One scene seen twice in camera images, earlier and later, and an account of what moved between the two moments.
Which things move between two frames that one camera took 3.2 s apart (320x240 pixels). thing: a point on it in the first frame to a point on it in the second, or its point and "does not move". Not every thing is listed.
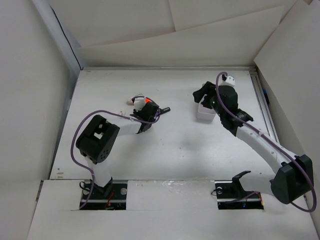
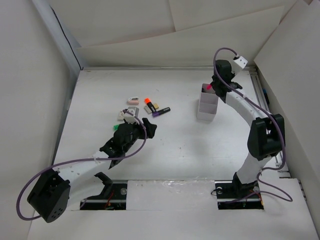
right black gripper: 208,88 to 213,77
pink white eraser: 130,102 does not move
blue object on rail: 265,93 does not move
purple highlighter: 165,110 does not move
